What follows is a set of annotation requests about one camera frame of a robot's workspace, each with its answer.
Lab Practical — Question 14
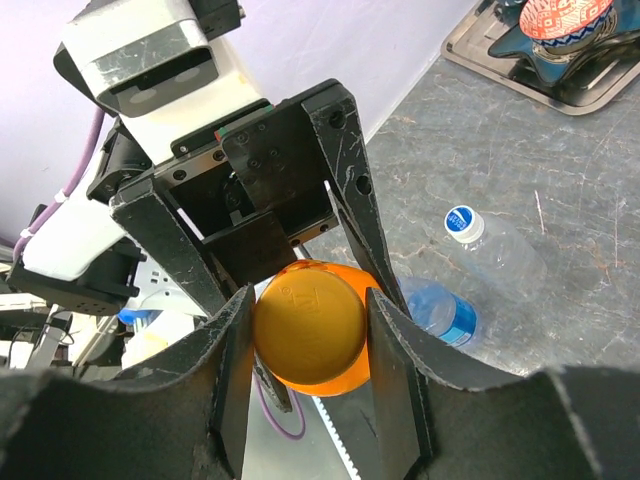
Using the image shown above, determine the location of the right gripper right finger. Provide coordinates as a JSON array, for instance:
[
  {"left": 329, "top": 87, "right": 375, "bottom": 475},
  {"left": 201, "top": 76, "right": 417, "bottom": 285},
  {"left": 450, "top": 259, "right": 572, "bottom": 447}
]
[{"left": 366, "top": 289, "right": 639, "bottom": 479}]

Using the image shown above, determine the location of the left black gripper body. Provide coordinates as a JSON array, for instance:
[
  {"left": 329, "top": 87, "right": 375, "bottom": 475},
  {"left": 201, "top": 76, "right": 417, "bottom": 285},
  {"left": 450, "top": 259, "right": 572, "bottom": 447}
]
[{"left": 154, "top": 97, "right": 337, "bottom": 263}]

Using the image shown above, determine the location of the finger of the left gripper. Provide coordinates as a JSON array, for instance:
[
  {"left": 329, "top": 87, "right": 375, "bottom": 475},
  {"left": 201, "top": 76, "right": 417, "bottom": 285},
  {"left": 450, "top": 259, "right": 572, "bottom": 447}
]
[
  {"left": 301, "top": 79, "right": 409, "bottom": 314},
  {"left": 108, "top": 177, "right": 294, "bottom": 414}
]

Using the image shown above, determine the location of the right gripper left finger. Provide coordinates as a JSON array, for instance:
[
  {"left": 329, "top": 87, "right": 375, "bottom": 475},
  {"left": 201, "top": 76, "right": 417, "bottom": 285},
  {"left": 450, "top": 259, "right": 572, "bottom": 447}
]
[{"left": 1, "top": 286, "right": 255, "bottom": 479}]

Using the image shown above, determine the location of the orange juice bottle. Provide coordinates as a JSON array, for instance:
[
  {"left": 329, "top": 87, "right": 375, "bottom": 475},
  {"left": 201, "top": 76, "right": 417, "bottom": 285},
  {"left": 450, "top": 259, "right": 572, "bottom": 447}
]
[{"left": 253, "top": 259, "right": 378, "bottom": 397}]

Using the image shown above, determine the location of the orange bottle cap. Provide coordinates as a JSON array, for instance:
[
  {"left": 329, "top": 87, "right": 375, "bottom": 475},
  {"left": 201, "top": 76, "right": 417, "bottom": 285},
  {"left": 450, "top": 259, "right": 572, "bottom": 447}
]
[{"left": 253, "top": 269, "right": 367, "bottom": 386}]

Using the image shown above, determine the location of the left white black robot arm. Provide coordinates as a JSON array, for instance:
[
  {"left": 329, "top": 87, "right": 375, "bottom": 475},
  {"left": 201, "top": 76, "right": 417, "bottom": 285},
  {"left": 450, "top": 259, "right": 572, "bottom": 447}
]
[{"left": 9, "top": 79, "right": 405, "bottom": 418}]

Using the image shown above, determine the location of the blue water bottle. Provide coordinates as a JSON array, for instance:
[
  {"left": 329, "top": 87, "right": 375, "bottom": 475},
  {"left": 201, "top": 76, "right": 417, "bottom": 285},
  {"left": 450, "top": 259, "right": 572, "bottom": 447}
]
[{"left": 398, "top": 277, "right": 479, "bottom": 347}]

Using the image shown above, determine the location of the clear bottle blue-white cap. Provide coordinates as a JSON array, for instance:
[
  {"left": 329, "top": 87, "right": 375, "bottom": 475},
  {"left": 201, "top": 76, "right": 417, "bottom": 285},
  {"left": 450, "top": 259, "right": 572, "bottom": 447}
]
[{"left": 443, "top": 205, "right": 547, "bottom": 302}]

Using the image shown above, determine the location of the blue star-shaped dish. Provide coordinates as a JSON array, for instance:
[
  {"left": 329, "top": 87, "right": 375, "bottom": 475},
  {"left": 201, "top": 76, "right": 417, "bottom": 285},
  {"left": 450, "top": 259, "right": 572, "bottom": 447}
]
[{"left": 487, "top": 2, "right": 639, "bottom": 86}]

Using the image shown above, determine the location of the red patterned bowl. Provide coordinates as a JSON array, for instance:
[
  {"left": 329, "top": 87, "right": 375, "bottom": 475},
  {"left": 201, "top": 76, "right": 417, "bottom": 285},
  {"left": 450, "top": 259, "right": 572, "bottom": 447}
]
[{"left": 519, "top": 0, "right": 613, "bottom": 49}]

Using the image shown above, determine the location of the metal tray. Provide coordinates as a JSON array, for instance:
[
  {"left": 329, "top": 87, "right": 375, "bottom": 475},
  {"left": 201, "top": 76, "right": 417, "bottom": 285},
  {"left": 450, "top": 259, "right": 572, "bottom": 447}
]
[{"left": 441, "top": 1, "right": 639, "bottom": 116}]

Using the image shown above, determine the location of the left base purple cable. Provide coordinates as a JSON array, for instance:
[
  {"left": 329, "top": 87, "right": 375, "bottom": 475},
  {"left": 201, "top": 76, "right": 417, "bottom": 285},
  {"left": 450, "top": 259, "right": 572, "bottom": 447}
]
[{"left": 252, "top": 369, "right": 307, "bottom": 442}]

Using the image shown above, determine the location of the slotted cable duct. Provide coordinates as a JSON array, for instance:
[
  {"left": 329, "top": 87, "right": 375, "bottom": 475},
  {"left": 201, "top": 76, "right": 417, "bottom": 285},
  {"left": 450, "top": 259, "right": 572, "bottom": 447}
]
[{"left": 312, "top": 396, "right": 361, "bottom": 480}]

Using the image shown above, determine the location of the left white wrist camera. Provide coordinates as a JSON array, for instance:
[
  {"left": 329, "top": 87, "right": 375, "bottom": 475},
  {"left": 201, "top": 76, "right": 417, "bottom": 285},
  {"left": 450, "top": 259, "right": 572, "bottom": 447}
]
[{"left": 53, "top": 0, "right": 263, "bottom": 164}]

